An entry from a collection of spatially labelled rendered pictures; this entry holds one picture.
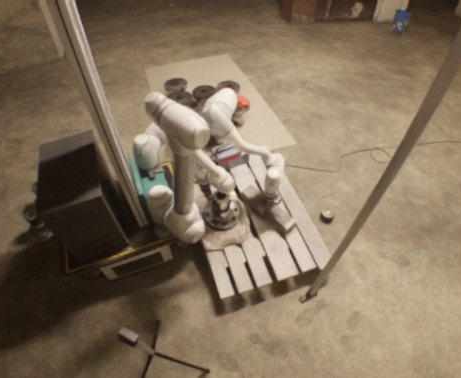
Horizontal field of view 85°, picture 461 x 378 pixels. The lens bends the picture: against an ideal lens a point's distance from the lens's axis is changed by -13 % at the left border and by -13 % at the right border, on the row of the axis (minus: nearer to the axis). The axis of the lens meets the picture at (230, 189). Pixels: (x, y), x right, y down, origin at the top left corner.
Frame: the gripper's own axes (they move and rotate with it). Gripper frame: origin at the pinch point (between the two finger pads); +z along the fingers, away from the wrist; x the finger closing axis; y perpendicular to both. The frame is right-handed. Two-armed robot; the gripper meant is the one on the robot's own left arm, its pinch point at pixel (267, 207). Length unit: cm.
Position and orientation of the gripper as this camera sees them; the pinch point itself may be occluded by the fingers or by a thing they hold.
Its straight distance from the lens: 210.6
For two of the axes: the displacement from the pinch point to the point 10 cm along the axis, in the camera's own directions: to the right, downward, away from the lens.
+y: -6.8, -5.7, 4.6
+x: -7.3, 5.3, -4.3
